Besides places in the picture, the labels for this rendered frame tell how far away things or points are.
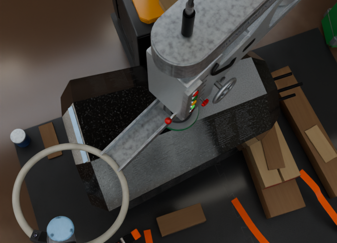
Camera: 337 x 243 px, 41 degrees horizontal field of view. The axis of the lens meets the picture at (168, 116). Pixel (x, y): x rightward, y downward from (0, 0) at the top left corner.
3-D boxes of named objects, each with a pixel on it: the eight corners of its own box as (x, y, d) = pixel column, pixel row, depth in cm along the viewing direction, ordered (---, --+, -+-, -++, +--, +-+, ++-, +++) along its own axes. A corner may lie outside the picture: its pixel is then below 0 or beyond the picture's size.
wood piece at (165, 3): (158, 3, 261) (158, -2, 256) (173, -4, 262) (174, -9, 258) (175, 30, 256) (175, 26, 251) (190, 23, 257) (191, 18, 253)
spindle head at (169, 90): (200, 43, 219) (210, -10, 176) (234, 72, 214) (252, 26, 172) (147, 92, 210) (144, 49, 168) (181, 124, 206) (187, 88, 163)
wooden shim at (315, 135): (304, 132, 307) (304, 131, 306) (316, 125, 309) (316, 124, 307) (325, 163, 301) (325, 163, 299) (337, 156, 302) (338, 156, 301)
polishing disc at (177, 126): (154, 127, 230) (154, 126, 229) (160, 88, 237) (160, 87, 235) (196, 132, 230) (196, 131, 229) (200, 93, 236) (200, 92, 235)
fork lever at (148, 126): (198, 51, 221) (199, 47, 217) (227, 76, 217) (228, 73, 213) (96, 150, 208) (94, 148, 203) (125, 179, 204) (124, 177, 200)
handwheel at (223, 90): (219, 73, 211) (223, 60, 197) (235, 87, 209) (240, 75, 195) (197, 95, 208) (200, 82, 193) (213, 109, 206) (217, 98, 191)
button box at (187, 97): (192, 102, 195) (197, 77, 168) (197, 106, 195) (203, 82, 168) (179, 115, 193) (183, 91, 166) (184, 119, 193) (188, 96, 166)
